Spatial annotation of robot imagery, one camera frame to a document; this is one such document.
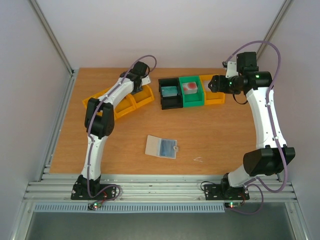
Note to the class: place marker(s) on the yellow bin with blue cards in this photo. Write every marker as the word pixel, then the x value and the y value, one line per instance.
pixel 143 97

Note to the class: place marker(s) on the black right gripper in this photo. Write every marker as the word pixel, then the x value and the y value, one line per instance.
pixel 219 83

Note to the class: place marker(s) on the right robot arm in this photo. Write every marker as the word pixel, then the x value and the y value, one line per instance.
pixel 272 154

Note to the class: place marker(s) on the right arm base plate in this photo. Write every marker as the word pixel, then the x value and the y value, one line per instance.
pixel 215 192

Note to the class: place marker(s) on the grey slotted cable duct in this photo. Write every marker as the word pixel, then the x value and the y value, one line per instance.
pixel 128 208

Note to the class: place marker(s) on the yellow bin with red cards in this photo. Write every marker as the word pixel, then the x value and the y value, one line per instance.
pixel 125 106

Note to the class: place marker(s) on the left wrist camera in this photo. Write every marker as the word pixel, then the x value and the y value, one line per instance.
pixel 145 81

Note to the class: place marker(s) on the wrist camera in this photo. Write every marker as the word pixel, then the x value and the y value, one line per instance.
pixel 145 81
pixel 231 69

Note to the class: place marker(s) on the green bin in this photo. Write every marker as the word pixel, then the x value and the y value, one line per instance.
pixel 192 91

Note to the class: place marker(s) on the beige card holder wallet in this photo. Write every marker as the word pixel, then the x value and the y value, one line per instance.
pixel 161 147

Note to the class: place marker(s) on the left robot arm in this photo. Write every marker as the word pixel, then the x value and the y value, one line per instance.
pixel 99 123

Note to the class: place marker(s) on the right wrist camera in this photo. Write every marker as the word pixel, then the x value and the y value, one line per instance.
pixel 231 69

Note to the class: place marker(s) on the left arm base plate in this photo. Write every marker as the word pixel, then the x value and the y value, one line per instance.
pixel 108 192

